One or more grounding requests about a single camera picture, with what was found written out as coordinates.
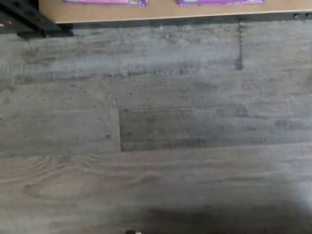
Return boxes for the purple Annie's box pink patch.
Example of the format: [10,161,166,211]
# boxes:
[62,0,148,7]

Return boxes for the wooden shelf board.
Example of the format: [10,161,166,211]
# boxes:
[39,0,312,24]

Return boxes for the purple Annie's bunny grahams box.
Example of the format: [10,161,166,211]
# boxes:
[177,0,265,7]

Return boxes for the black metal shelf rack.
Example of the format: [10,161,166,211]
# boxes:
[0,0,312,39]

